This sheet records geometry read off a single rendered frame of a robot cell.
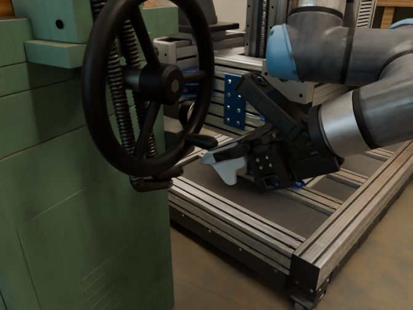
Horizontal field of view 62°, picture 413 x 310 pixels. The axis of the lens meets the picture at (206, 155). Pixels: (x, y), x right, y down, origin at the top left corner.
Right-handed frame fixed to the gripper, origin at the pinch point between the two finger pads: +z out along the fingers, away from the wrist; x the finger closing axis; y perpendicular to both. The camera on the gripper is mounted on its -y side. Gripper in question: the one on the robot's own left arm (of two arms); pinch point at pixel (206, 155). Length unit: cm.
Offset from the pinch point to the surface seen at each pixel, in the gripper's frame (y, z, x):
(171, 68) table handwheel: -14.2, -3.6, -3.0
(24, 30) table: -28.3, 11.2, -11.5
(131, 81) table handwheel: -15.4, 3.4, -4.4
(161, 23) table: -26.9, 11.9, 20.5
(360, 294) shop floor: 74, 11, 56
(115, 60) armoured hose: -18.9, 3.2, -5.8
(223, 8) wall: -87, 146, 319
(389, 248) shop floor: 77, 6, 87
